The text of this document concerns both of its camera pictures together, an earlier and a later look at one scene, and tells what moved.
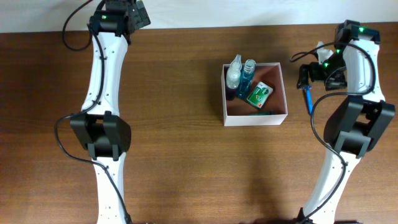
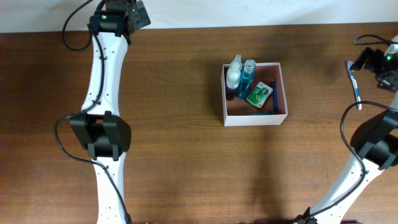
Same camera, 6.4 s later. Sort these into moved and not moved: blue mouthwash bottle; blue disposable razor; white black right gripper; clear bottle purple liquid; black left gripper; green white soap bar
Moved: white black right gripper; blue disposable razor
Not moved: blue mouthwash bottle; clear bottle purple liquid; green white soap bar; black left gripper
